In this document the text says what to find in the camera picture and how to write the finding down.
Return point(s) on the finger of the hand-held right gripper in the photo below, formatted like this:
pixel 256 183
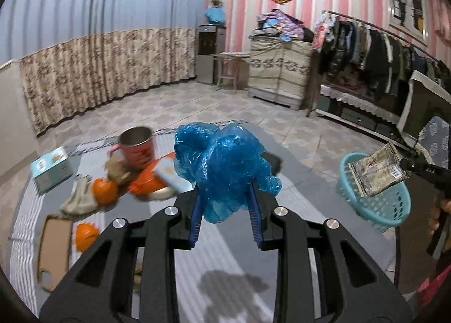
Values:
pixel 426 171

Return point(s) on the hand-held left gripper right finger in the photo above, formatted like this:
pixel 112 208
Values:
pixel 255 224

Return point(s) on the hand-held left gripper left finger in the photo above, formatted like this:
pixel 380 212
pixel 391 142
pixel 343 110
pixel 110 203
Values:
pixel 195 231

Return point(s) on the printed snack packet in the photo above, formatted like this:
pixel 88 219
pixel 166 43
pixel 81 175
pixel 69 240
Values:
pixel 377 171

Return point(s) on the teal plastic basket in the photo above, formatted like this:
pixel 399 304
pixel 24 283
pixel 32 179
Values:
pixel 380 210

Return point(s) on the blue plastic bag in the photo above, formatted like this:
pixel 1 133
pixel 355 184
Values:
pixel 225 161

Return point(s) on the orange plastic wrapper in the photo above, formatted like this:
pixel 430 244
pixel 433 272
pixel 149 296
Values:
pixel 144 182

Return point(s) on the orange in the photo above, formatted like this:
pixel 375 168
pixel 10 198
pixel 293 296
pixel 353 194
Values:
pixel 86 236
pixel 104 191

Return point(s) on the person's right hand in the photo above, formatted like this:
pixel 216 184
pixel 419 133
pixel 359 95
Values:
pixel 446 206

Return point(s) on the grey patterned cloth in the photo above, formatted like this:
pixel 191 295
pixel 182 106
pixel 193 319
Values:
pixel 435 140

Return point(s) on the grey striped blanket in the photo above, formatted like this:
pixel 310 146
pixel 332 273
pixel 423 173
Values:
pixel 225 256

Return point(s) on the covered television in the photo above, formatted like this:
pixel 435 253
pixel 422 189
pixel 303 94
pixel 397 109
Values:
pixel 422 111

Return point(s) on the light blue small packet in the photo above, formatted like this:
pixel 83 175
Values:
pixel 169 173

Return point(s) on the pink metal mug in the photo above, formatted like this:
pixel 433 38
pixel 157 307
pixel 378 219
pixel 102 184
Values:
pixel 137 154

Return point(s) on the lace-covered low shelf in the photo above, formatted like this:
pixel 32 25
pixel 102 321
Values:
pixel 352 97

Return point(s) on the beige crumpled cloth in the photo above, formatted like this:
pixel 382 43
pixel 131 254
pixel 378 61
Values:
pixel 79 199

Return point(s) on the row of hanging clothes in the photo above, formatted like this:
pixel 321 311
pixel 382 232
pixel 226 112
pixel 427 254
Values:
pixel 373 52

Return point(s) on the metal clothes rack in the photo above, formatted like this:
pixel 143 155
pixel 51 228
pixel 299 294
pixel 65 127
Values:
pixel 312 97

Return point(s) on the brown cardboard board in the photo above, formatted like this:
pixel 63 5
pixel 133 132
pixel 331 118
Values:
pixel 54 245

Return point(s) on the teal cardboard box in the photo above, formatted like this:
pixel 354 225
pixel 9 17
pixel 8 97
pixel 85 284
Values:
pixel 53 171

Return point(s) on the cloth-covered cabinet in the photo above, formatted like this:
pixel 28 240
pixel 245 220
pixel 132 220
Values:
pixel 278 66

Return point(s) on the small metal table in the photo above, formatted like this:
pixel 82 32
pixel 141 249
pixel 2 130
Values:
pixel 229 56

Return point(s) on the grey water dispenser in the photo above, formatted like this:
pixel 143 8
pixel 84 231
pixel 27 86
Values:
pixel 208 59

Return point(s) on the blue floral curtain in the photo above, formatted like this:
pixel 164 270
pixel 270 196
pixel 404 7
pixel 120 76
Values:
pixel 105 62

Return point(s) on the pile of clothes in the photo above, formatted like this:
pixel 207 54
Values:
pixel 282 25

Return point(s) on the blue bag on dispenser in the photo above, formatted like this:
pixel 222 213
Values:
pixel 215 16

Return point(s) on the small potted plant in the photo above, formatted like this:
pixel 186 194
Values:
pixel 216 2

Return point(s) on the wall poster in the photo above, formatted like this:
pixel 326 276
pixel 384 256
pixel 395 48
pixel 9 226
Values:
pixel 408 2

